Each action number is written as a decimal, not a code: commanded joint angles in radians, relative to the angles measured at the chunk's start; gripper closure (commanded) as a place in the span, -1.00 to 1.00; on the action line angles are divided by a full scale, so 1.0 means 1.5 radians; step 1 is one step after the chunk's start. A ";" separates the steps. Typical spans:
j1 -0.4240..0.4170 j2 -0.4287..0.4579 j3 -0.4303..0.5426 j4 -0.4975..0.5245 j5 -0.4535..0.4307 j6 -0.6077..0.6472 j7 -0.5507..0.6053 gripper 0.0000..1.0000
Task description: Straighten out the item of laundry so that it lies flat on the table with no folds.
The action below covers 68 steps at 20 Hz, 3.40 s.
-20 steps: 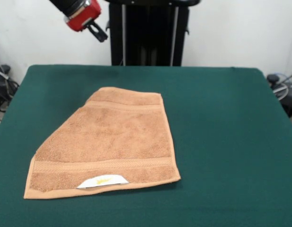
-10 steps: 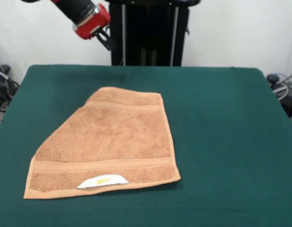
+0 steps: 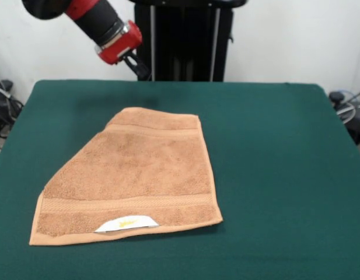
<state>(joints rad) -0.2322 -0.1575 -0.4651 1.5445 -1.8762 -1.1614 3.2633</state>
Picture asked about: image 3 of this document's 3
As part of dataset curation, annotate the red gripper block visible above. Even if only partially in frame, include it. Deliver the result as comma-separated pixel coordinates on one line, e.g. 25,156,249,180
97,20,151,80

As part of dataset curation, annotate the tan terry towel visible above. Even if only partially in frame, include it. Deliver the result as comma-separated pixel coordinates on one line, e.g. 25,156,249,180
28,107,223,246

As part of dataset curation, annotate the black vertical column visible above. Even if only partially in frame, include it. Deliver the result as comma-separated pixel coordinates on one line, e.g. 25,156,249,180
132,0,250,82

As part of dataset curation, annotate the dark green table cloth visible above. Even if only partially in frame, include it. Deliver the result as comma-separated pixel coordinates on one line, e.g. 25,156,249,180
0,79,360,280

